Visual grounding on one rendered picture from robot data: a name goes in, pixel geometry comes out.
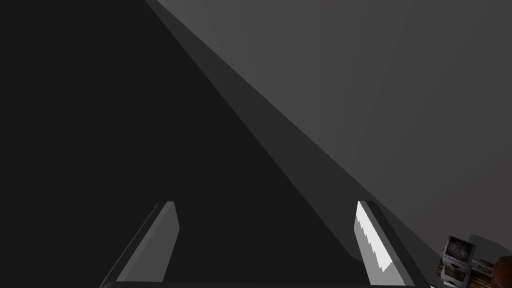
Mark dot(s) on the grey and brown cabinet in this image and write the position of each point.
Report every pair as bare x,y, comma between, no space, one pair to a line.
460,260

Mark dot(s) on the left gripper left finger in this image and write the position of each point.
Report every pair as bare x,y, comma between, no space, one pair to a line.
154,248

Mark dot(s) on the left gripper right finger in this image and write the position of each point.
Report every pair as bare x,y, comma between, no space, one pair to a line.
380,250

